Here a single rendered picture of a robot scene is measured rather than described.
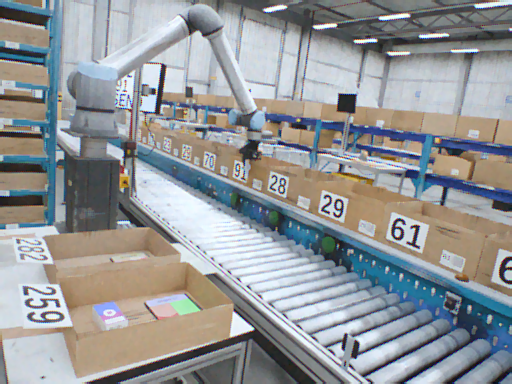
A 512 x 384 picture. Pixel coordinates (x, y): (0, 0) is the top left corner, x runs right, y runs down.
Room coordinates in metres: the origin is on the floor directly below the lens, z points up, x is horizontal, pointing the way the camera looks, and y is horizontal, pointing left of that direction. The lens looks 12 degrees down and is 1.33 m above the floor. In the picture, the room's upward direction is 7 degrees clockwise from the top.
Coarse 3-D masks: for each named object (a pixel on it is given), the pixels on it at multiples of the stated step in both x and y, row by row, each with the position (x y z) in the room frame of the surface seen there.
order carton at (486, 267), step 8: (504, 232) 1.21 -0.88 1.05; (488, 240) 1.11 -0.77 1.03; (496, 240) 1.10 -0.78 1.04; (504, 240) 1.22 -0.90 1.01; (488, 248) 1.11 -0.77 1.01; (496, 248) 1.09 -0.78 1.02; (504, 248) 1.07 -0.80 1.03; (488, 256) 1.10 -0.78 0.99; (496, 256) 1.08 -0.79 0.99; (480, 264) 1.12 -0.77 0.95; (488, 264) 1.10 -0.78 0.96; (480, 272) 1.11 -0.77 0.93; (488, 272) 1.09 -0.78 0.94; (480, 280) 1.11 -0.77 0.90; (488, 280) 1.09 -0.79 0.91; (496, 288) 1.06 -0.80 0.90; (504, 288) 1.05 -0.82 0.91
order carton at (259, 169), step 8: (232, 160) 2.36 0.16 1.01; (240, 160) 2.28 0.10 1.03; (264, 160) 2.53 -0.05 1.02; (272, 160) 2.49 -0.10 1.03; (280, 160) 2.43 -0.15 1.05; (232, 168) 2.35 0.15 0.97; (256, 168) 2.14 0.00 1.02; (264, 168) 2.08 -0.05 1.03; (248, 176) 2.20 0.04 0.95; (256, 176) 2.14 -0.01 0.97; (264, 176) 2.08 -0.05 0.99; (240, 184) 2.26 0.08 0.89; (248, 184) 2.19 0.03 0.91; (264, 184) 2.07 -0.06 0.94; (264, 192) 2.06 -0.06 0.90
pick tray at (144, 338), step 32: (64, 288) 0.87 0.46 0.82; (96, 288) 0.92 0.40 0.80; (128, 288) 0.98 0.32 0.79; (160, 288) 1.03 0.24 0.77; (192, 288) 1.04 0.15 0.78; (128, 320) 0.86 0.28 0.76; (160, 320) 0.74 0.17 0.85; (192, 320) 0.79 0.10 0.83; (224, 320) 0.85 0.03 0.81; (96, 352) 0.66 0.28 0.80; (128, 352) 0.70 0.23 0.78; (160, 352) 0.75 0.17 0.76
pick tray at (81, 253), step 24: (48, 240) 1.13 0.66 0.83; (72, 240) 1.18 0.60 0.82; (96, 240) 1.23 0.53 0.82; (120, 240) 1.29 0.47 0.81; (144, 240) 1.34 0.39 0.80; (48, 264) 1.00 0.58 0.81; (72, 264) 1.13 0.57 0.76; (96, 264) 0.97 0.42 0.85; (120, 264) 1.01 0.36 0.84; (144, 264) 1.06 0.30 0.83
